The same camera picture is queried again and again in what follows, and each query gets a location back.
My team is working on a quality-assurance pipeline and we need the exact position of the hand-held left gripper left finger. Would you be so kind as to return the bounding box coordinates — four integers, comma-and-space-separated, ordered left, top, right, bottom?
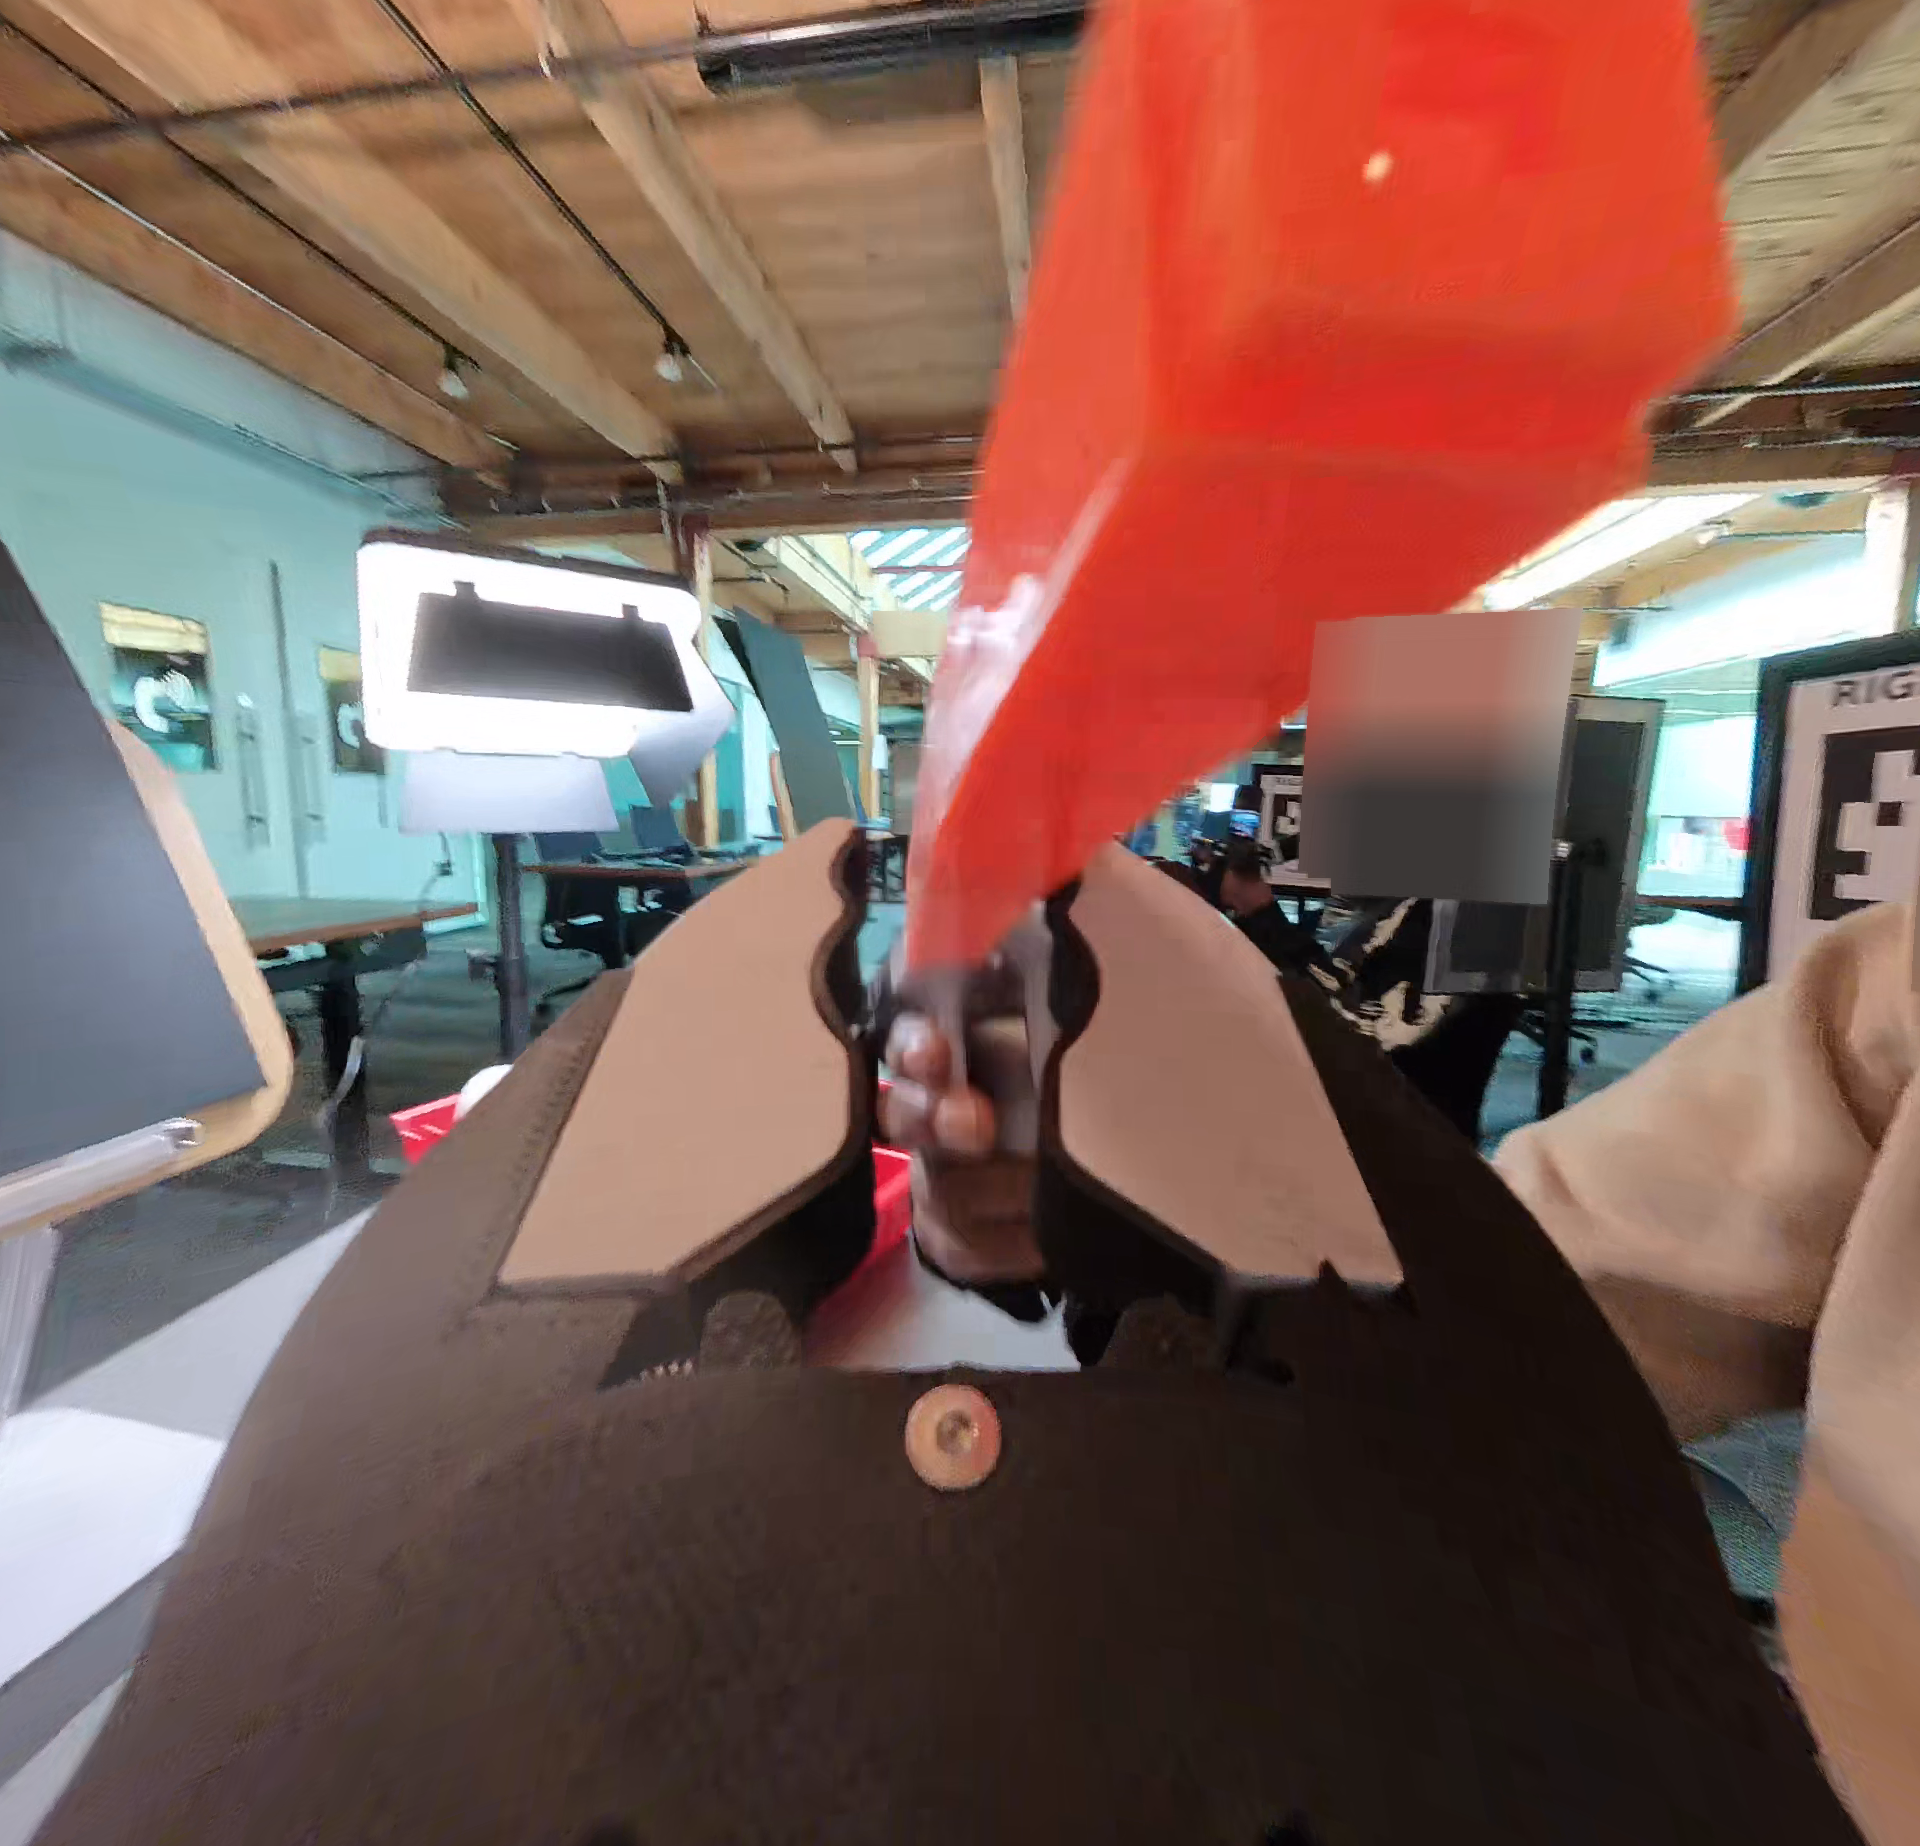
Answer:
495, 816, 889, 1354

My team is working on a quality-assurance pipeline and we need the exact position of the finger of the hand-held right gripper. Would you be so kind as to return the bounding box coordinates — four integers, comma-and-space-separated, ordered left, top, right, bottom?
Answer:
991, 899, 1063, 1155

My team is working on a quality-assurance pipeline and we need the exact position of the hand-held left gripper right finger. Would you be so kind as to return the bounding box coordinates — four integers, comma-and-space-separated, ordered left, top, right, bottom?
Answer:
1033, 841, 1411, 1354

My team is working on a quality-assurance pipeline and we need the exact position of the red divided plastic bin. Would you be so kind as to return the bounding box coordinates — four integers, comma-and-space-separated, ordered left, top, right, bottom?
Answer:
390, 1098, 920, 1265

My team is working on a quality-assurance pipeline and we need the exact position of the orange block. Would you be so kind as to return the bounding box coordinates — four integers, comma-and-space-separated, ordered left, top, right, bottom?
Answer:
902, 0, 1739, 979

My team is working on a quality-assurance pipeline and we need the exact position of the person's right forearm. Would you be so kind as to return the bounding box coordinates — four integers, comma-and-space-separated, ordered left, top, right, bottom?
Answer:
1495, 899, 1920, 1442

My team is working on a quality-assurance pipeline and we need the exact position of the black office chair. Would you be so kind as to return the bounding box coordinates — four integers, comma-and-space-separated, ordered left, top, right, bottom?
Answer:
530, 831, 627, 1024

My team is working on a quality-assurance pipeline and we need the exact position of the wooden top desk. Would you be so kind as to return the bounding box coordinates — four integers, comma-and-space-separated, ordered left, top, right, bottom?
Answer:
528, 849, 755, 979
232, 899, 486, 1178

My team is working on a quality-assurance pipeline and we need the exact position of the black light stand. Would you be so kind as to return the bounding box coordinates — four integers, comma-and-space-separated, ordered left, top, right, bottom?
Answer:
486, 826, 546, 1065

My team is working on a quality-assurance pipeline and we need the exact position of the framed marker poster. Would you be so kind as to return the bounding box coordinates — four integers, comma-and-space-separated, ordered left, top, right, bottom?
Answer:
1739, 634, 1920, 996
1250, 765, 1331, 890

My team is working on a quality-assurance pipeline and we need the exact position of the black faced wooden board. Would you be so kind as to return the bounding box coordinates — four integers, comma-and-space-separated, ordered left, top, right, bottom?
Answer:
720, 605, 863, 831
0, 539, 297, 1236

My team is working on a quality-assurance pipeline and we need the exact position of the softbox light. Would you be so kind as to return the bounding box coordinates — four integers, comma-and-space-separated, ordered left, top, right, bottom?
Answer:
354, 527, 737, 836

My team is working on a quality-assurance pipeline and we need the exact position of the black easel stand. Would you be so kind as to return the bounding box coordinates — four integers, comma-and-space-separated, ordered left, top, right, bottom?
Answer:
1417, 693, 1670, 1123

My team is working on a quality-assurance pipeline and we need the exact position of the teal chair seat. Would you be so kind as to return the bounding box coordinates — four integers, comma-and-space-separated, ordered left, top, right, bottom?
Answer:
1682, 1409, 1812, 1604

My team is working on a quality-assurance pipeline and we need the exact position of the white board stand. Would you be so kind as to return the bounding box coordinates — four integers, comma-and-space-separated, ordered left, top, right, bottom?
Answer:
0, 1113, 232, 1685

